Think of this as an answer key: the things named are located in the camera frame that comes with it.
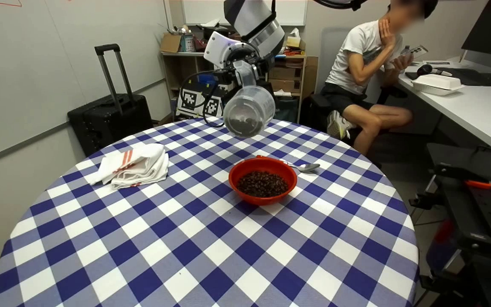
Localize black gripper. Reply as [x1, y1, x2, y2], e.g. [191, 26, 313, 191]
[229, 46, 260, 89]

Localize clear plastic measuring jug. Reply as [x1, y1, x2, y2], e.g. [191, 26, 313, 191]
[222, 83, 278, 140]

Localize coffee beans of jug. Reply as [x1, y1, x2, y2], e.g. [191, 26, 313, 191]
[226, 109, 265, 138]

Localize coffee beans of bowl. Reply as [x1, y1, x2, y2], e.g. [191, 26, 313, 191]
[238, 169, 290, 198]

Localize red bowl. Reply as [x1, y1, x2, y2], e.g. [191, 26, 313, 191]
[227, 155, 301, 206]

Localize black white patterned bag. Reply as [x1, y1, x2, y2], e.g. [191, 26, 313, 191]
[174, 83, 229, 124]

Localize cardboard box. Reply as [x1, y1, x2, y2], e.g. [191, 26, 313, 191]
[159, 32, 186, 56]

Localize grey chair backrest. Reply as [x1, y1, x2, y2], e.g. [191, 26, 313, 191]
[313, 26, 353, 95]

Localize seated person white shirt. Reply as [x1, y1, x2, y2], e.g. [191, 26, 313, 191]
[319, 0, 430, 155]

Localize white cloth red stripes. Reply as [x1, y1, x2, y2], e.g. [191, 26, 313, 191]
[94, 141, 173, 189]

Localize black wheeled suitcase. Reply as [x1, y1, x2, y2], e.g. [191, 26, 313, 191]
[67, 43, 157, 157]

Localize blue white checkered tablecloth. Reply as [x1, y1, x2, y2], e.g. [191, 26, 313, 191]
[0, 116, 422, 307]

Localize white takeaway container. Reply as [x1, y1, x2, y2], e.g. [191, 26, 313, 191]
[413, 73, 468, 97]

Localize black keyboard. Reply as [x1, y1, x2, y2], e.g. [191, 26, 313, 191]
[435, 66, 491, 89]

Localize white desk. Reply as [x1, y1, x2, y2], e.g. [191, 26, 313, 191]
[396, 56, 491, 159]

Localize orange clamp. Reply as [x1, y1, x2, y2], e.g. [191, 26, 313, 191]
[464, 177, 491, 193]

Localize black robot cart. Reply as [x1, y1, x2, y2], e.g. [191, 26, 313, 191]
[420, 141, 491, 307]

